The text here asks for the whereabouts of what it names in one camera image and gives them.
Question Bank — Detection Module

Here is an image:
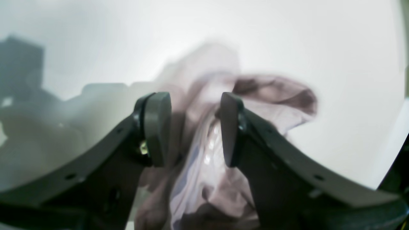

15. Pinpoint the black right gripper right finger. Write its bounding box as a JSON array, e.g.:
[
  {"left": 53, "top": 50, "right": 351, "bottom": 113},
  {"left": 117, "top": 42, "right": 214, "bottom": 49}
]
[{"left": 220, "top": 93, "right": 408, "bottom": 230}]

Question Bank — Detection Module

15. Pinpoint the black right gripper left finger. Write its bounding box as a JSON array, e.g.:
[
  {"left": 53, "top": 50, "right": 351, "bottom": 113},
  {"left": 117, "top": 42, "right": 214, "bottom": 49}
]
[{"left": 0, "top": 92, "right": 172, "bottom": 230}]

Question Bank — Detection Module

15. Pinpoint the pink T-shirt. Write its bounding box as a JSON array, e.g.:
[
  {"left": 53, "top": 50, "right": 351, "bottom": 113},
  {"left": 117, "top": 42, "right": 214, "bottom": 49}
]
[{"left": 134, "top": 42, "right": 318, "bottom": 230}]

